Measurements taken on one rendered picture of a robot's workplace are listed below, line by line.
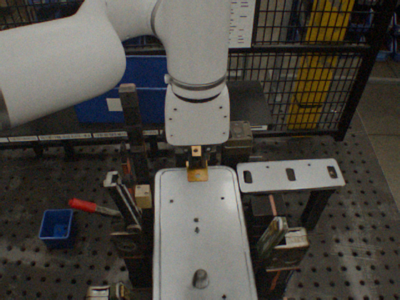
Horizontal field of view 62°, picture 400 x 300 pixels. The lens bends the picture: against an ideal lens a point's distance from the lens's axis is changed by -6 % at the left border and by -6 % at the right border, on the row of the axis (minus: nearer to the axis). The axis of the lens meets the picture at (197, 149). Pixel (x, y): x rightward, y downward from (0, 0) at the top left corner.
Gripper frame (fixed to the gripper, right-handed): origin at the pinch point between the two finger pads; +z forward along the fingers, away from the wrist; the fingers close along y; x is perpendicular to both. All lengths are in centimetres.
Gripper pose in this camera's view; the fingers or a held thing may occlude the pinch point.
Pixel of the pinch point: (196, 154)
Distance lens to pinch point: 62.8
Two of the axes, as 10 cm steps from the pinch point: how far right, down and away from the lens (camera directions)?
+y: 10.0, -0.5, 0.5
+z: 0.0, 6.7, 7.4
